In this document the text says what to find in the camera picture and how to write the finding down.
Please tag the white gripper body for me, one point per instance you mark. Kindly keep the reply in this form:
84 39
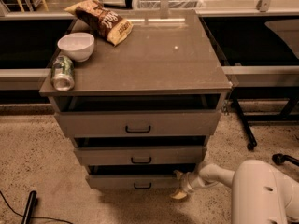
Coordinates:
188 183

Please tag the grey bottom drawer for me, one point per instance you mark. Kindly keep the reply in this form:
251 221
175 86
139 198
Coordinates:
155 176

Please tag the grey drawer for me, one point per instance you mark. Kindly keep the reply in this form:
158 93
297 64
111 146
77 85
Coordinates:
161 116
155 176
140 150

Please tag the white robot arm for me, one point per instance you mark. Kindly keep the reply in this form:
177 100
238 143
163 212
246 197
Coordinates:
260 193

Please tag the grey top drawer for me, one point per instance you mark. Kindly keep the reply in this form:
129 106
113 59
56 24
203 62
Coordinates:
161 116

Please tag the grey drawer cabinet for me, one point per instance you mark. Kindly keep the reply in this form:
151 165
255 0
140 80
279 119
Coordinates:
158 58

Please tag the grey middle drawer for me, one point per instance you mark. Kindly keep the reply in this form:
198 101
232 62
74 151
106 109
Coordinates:
140 150

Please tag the black caster leg right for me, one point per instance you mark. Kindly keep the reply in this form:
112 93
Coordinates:
280 158

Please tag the black stand leg left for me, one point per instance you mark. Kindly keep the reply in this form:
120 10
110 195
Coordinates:
29 208

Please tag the green soda can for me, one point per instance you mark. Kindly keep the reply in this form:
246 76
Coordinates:
62 74

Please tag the brown chip bag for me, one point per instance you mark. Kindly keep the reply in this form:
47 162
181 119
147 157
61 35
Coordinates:
107 23

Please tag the white bowl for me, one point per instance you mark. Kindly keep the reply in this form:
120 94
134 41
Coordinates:
77 46

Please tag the black table leg frame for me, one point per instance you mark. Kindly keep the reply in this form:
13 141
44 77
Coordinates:
283 116

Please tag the wire mesh basket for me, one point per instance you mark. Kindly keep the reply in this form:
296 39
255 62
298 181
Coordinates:
173 4

